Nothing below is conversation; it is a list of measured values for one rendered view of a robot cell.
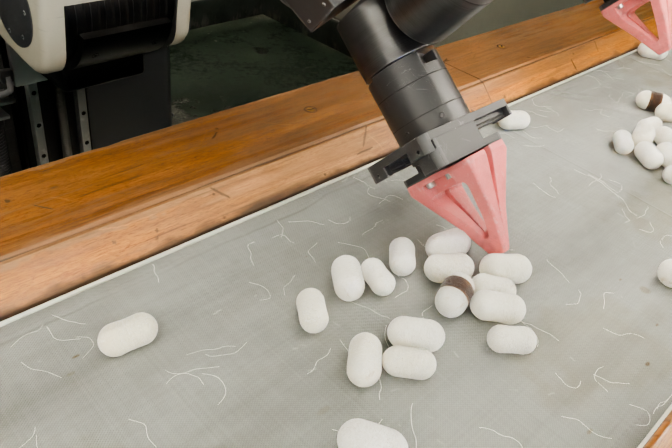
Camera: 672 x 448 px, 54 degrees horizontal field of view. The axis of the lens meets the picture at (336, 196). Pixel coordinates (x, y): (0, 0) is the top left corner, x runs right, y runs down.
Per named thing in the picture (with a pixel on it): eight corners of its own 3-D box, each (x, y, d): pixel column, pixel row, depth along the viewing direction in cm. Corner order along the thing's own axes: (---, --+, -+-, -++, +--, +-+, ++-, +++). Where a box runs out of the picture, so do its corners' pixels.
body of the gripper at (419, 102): (518, 118, 49) (471, 31, 50) (434, 159, 43) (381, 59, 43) (459, 151, 54) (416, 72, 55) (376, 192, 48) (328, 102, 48)
